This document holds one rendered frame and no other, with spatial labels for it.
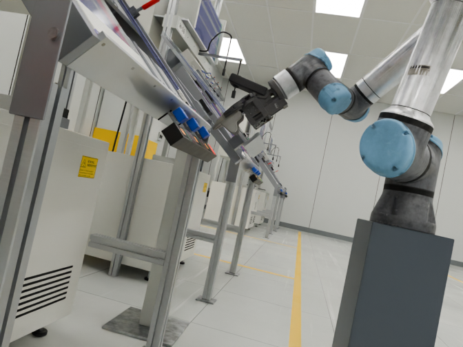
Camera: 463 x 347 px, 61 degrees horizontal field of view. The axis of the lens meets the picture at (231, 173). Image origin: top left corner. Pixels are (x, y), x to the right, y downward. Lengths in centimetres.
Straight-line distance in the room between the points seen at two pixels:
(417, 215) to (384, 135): 22
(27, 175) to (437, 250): 83
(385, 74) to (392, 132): 28
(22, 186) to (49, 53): 17
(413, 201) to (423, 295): 21
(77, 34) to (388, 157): 63
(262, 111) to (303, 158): 756
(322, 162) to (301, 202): 98
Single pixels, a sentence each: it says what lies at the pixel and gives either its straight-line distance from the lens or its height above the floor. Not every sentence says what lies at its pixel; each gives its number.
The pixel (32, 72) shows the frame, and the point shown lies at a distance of 56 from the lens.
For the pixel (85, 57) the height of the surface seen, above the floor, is 70.
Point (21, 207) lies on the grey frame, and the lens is 55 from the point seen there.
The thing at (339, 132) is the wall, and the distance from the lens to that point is 874.
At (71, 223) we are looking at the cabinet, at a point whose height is 36.
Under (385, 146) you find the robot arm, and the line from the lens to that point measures 89.
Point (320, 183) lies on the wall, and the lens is 858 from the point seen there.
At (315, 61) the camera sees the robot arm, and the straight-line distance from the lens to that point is 110.
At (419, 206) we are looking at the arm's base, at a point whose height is 61.
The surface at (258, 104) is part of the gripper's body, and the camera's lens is 108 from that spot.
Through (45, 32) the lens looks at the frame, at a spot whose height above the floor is 70.
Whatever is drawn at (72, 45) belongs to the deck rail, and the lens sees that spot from 60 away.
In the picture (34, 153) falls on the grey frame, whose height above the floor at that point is 55.
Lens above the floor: 55
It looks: 2 degrees up
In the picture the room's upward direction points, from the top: 12 degrees clockwise
